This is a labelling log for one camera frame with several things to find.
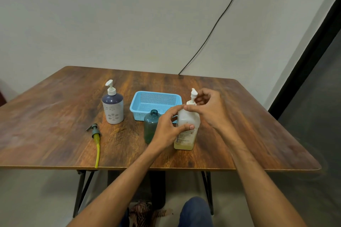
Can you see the blue plastic basket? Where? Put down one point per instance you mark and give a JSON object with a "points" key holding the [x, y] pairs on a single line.
{"points": [[154, 101]]}

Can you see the brown checkered cloth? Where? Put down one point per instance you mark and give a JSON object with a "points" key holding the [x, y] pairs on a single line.
{"points": [[145, 213]]}

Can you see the person's right forearm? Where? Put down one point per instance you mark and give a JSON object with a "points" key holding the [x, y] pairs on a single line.
{"points": [[261, 187]]}

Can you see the black metal table leg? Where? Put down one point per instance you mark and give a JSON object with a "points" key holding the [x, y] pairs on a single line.
{"points": [[80, 195], [208, 195]]}

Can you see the black table support post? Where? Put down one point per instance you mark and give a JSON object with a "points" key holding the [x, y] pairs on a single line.
{"points": [[157, 189]]}

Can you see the large white pump cap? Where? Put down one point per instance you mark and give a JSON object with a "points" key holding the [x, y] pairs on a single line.
{"points": [[193, 93]]}

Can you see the small white pump cap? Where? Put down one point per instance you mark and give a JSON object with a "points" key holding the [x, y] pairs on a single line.
{"points": [[111, 90]]}

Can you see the small navy white floral bottle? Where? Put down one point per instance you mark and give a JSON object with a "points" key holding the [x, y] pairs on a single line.
{"points": [[113, 109]]}

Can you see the person's left forearm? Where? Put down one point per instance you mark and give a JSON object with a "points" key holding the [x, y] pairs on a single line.
{"points": [[120, 189]]}

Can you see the green pump cap yellow tube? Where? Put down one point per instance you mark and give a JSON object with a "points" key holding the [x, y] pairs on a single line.
{"points": [[95, 131]]}

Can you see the person's leg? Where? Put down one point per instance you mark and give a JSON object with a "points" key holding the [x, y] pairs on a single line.
{"points": [[194, 213], [124, 218]]}

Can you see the person's left hand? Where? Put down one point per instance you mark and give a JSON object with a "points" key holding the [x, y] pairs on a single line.
{"points": [[165, 131]]}

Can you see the person's left leg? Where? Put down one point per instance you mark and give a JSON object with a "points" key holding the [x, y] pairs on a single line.
{"points": [[124, 218]]}

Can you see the person's right hand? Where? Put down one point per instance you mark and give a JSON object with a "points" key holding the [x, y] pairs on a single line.
{"points": [[213, 109]]}

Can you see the person's right leg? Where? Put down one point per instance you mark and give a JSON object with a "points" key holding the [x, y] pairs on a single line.
{"points": [[194, 213]]}

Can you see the large translucent bottle yellow liquid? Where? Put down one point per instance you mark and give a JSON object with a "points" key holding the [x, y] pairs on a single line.
{"points": [[187, 117]]}

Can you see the small green plastic bottle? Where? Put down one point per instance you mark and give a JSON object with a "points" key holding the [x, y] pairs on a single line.
{"points": [[150, 128]]}

